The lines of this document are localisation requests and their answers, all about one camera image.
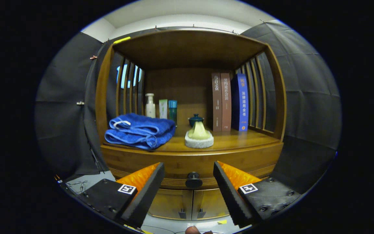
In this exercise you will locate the wooden cabinet door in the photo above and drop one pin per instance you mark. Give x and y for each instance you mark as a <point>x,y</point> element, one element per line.
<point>211,201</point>
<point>170,203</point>

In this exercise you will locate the dark brown book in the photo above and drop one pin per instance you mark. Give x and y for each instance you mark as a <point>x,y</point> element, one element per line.
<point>217,104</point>

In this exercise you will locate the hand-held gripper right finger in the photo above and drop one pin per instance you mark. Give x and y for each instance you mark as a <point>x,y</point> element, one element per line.
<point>230,198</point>

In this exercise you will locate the blue lidded teacup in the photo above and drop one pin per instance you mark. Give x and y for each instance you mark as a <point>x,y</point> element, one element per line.
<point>195,119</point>

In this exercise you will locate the reddish brown book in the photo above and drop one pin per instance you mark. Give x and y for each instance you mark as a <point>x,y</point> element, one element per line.
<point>226,104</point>

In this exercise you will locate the blue folded towel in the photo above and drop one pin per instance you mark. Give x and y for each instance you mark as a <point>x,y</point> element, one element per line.
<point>141,130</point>

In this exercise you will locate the wooden countertop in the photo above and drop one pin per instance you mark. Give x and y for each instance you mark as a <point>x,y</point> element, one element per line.
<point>239,138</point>

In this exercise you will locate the blue book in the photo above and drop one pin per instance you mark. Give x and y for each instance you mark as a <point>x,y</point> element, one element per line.
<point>243,104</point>

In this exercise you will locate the wooden cabinet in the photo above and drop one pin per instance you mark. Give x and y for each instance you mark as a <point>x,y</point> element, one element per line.
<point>187,48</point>

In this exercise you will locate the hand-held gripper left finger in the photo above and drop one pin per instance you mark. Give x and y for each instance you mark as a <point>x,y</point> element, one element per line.
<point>148,195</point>

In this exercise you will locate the yellow floor tape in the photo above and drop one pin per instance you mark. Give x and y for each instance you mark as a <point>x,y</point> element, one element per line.
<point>222,222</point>

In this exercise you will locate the wooden drawer with black knob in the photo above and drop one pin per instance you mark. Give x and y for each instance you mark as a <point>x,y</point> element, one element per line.
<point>190,162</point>

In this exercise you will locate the blue capped bottle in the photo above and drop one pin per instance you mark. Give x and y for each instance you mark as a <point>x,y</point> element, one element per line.
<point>172,110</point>

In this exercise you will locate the white and green tube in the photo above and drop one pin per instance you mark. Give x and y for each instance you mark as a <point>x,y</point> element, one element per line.
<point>163,110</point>

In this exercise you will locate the white pump bottle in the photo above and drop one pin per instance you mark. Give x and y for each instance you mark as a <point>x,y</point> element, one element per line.
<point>150,109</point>

